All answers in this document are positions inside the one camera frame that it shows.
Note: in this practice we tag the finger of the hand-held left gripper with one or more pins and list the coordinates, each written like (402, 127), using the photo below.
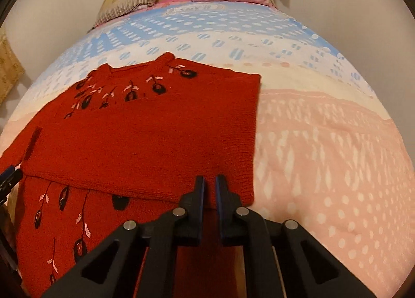
(11, 179)

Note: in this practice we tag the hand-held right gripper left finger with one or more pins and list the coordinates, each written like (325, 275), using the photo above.
(200, 194)

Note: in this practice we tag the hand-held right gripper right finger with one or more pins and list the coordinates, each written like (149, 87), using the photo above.
(219, 194)

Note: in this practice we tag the red knit sweater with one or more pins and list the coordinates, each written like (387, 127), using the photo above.
(146, 139)

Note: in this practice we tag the pink and blue dotted quilt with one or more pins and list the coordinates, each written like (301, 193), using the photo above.
(324, 155)

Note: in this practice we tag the beige floral curtain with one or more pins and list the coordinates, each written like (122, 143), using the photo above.
(8, 67)

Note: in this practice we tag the striped grey pillow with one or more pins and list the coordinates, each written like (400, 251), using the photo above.
(129, 4)

